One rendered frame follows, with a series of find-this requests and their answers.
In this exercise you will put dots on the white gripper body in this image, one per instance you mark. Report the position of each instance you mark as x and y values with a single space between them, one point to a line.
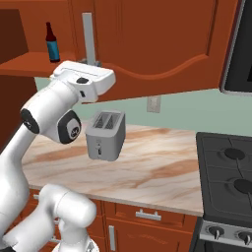
98 77

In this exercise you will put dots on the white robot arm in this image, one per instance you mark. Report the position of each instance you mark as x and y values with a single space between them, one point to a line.
49 105

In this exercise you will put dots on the brown beer bottle blue label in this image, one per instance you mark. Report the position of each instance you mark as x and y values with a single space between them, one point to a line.
52 46

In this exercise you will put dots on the grey toaster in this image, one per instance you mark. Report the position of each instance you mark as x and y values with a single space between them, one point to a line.
106 138

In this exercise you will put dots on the red-brown drawer front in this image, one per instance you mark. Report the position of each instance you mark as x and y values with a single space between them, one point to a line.
177 218
98 210

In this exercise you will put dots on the black microwave oven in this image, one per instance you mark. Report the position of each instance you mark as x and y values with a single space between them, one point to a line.
239 49

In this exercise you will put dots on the black gas hob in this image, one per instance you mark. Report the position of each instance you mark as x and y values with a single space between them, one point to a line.
226 177

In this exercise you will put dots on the red-brown base cupboard door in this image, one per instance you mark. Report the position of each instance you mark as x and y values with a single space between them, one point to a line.
147 239

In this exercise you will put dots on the black hob knob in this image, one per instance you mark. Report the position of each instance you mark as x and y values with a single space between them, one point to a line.
245 237
216 232

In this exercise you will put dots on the white wall socket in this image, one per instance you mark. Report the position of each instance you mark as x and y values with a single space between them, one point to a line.
153 104

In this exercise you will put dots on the red-brown wall cabinet door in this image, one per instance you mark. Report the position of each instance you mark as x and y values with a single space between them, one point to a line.
157 42

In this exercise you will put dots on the open red-brown wall cabinet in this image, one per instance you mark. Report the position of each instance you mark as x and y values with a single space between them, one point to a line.
19 64

